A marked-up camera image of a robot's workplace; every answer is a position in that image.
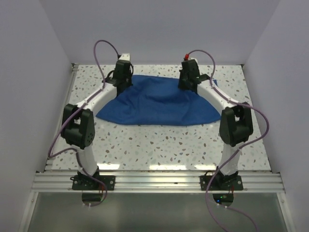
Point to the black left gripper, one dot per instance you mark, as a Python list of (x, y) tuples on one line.
[(130, 83)]

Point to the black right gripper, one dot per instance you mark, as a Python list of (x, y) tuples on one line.
[(180, 85)]

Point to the blue surgical cloth wrap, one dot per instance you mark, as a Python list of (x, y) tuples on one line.
[(155, 100)]

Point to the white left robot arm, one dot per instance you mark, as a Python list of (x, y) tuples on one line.
[(78, 119)]

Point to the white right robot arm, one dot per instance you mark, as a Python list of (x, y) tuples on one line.
[(236, 124)]

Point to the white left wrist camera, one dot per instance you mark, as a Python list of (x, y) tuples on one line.
[(125, 56)]

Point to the aluminium left side rail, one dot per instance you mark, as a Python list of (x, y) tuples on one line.
[(60, 143)]

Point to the aluminium rail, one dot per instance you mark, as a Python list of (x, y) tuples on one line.
[(162, 182), (60, 143)]

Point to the aluminium front rail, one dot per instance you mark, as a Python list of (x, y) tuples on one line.
[(162, 182)]

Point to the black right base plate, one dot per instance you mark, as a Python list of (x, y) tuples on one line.
[(221, 182)]

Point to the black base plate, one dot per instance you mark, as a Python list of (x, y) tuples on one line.
[(221, 182), (82, 182)]

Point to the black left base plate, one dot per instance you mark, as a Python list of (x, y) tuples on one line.
[(82, 182)]

